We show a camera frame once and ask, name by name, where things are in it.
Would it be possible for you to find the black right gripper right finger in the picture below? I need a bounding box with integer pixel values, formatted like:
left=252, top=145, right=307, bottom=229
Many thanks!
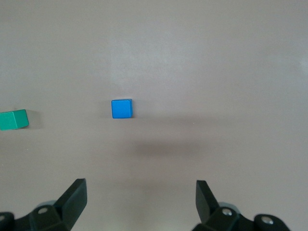
left=192, top=180, right=292, bottom=231

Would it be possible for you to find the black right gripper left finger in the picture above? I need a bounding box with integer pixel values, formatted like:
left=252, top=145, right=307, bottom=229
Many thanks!
left=0, top=178, right=88, bottom=231

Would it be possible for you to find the green wooden block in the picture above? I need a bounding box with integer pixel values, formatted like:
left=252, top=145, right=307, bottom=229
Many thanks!
left=0, top=109, right=30, bottom=131

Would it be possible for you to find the blue wooden block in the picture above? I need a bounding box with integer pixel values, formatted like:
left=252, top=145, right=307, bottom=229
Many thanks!
left=111, top=98, right=133, bottom=119

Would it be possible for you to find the brown table cover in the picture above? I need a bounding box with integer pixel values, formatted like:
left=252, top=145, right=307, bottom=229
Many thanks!
left=0, top=0, right=308, bottom=231

